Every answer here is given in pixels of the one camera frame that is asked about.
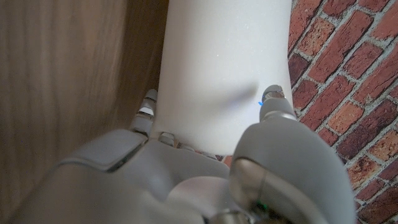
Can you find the beige cloth sheet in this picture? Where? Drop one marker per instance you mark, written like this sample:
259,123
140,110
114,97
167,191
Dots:
217,77

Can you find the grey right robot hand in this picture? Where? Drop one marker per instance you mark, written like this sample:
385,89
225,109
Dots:
155,180

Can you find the red brick print backdrop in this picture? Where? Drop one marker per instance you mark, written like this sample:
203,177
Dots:
348,77

